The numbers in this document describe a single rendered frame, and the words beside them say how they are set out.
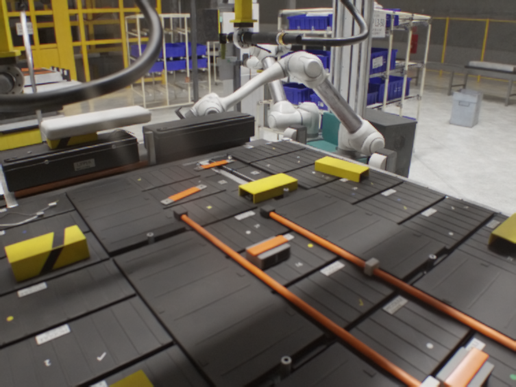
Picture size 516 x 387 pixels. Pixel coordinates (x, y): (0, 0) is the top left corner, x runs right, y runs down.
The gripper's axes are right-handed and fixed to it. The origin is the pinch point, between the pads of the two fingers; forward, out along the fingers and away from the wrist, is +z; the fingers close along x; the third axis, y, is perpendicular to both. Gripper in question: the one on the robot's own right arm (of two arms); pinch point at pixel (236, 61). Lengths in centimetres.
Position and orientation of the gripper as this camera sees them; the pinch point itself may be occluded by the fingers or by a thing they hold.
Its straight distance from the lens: 382.0
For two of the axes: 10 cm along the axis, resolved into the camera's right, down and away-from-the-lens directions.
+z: -6.2, -3.2, 7.1
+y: 0.0, 9.1, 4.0
